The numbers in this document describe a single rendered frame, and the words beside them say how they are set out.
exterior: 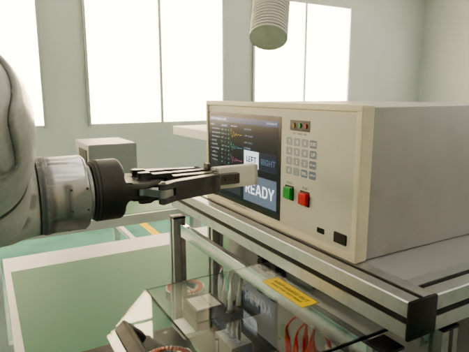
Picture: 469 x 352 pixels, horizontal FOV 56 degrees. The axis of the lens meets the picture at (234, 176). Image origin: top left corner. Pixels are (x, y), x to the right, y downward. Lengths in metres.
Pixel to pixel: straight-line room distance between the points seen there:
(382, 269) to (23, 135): 0.44
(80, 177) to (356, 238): 0.35
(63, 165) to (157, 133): 5.05
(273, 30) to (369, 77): 5.73
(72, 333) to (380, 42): 7.04
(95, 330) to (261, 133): 0.71
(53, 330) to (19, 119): 0.95
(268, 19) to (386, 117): 1.35
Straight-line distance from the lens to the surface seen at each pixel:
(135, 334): 0.55
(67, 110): 5.29
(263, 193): 0.75
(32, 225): 0.52
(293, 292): 0.63
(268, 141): 0.73
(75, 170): 0.52
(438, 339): 0.63
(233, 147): 0.83
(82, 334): 1.22
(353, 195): 0.59
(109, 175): 0.53
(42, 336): 1.24
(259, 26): 1.89
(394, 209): 0.64
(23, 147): 0.37
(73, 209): 0.52
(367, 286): 0.56
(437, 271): 0.62
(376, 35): 7.69
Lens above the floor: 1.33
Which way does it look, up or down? 10 degrees down
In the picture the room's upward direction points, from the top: straight up
